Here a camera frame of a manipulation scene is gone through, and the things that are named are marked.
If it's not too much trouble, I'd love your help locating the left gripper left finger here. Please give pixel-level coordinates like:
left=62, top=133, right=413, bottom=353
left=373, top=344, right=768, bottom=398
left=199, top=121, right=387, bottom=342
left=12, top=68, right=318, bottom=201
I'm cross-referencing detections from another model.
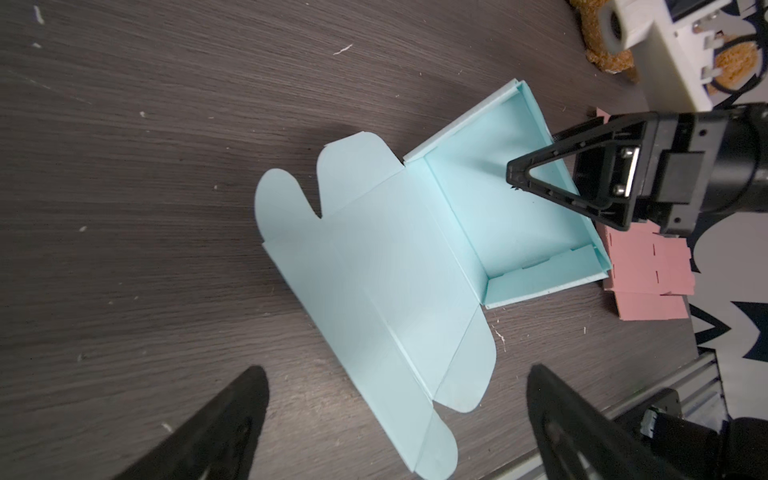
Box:
left=117, top=366, right=270, bottom=479

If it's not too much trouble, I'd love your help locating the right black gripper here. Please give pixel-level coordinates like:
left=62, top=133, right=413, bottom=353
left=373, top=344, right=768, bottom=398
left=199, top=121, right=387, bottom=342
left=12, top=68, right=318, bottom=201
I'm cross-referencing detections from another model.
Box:
left=506, top=111, right=729, bottom=236

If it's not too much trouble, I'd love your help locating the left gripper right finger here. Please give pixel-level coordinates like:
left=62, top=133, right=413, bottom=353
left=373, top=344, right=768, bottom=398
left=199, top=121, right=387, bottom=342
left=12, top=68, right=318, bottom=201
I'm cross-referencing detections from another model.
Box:
left=526, top=364, right=683, bottom=479

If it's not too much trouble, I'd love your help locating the light blue paper box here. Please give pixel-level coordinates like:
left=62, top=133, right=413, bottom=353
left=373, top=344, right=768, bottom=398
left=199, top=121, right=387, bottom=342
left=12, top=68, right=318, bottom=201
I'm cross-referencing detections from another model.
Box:
left=254, top=80, right=611, bottom=479

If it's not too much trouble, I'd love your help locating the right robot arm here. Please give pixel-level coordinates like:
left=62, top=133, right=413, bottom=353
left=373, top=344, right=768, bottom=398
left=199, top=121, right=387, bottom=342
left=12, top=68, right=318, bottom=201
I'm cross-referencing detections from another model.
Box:
left=506, top=103, right=767, bottom=479

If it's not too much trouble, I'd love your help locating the pink paper box blank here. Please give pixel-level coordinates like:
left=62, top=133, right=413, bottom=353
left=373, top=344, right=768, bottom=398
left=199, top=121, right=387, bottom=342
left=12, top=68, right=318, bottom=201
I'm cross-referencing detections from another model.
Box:
left=593, top=107, right=697, bottom=322

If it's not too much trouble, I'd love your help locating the brown teddy bear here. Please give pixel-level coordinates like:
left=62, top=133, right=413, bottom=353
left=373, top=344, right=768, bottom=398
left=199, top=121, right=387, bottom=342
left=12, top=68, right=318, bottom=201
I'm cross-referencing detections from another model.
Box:
left=566, top=0, right=760, bottom=97

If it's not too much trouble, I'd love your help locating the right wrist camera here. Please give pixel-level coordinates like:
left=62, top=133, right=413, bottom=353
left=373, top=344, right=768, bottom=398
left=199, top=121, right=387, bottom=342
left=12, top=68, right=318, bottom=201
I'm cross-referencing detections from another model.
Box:
left=598, top=0, right=767, bottom=113

